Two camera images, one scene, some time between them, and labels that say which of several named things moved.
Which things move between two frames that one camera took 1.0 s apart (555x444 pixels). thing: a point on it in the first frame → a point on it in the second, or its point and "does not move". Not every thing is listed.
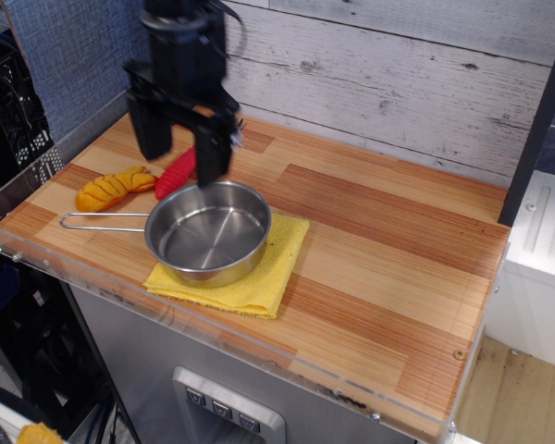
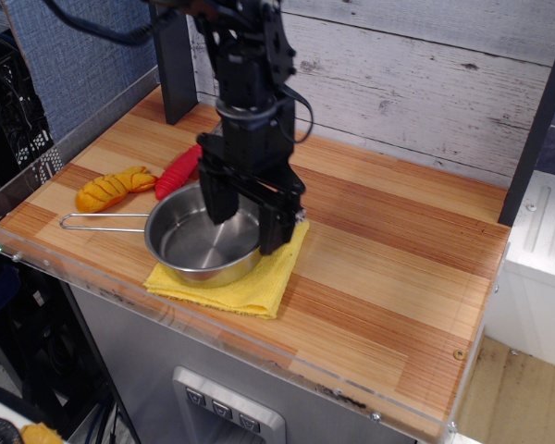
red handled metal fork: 178,173 does not move
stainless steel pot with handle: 203,237 does not move
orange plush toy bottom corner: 38,434 does not move
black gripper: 186,70 → 257,141
